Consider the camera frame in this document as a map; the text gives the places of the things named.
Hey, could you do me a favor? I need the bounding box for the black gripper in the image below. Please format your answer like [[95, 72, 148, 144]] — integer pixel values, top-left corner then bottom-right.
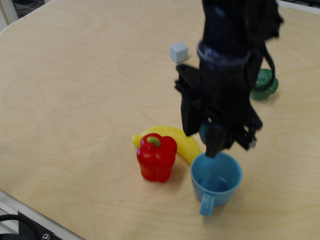
[[175, 56, 263, 158]]

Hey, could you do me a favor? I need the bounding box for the green toy cucumber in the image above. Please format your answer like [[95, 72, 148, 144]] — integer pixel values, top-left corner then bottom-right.
[[198, 121, 210, 145]]

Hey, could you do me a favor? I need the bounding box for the blue cup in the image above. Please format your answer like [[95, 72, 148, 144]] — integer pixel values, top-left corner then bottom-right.
[[190, 152, 243, 218]]

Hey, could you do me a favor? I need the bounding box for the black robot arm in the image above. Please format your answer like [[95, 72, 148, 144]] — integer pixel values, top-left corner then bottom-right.
[[175, 0, 283, 158]]

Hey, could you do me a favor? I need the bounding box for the yellow toy banana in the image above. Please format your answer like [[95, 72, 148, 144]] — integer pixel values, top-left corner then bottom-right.
[[131, 125, 201, 164]]

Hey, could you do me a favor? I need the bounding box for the red toy bell pepper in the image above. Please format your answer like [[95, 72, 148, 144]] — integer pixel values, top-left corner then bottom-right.
[[136, 133, 178, 183]]

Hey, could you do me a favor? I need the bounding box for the green toy bell pepper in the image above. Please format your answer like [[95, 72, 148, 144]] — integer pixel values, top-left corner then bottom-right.
[[250, 68, 279, 100]]

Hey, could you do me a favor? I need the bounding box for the light blue cube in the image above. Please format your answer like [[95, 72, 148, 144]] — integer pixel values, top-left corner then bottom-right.
[[170, 42, 189, 63]]

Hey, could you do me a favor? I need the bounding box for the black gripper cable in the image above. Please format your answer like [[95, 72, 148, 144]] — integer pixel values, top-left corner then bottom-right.
[[259, 42, 277, 87]]

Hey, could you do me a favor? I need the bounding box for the black corner bracket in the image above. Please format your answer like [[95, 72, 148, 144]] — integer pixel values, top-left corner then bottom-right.
[[17, 211, 63, 240]]

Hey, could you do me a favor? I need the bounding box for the aluminium table frame rail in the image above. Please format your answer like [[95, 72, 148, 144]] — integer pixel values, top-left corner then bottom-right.
[[0, 191, 82, 240]]

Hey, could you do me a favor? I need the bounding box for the black braided cable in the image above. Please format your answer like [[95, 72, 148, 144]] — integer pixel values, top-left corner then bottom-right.
[[0, 214, 41, 240]]

